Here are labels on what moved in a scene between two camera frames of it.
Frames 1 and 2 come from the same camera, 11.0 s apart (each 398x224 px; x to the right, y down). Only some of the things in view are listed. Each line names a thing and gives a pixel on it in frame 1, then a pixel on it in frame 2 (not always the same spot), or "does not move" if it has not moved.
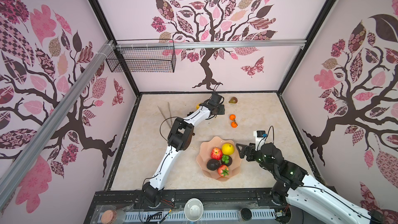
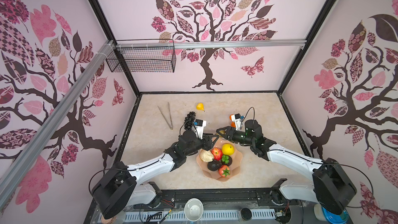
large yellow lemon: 227,149 does not move
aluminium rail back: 209,44 does not move
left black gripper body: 218,109 to 204,143
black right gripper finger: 242,150 to 223,130
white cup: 194,209 does not move
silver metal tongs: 164,117 does not move
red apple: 216,153 does not move
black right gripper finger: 241,153 to 224,136
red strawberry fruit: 223,170 does not move
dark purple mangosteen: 226,160 does not move
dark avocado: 213,164 does not move
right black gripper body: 252,155 to 238,137
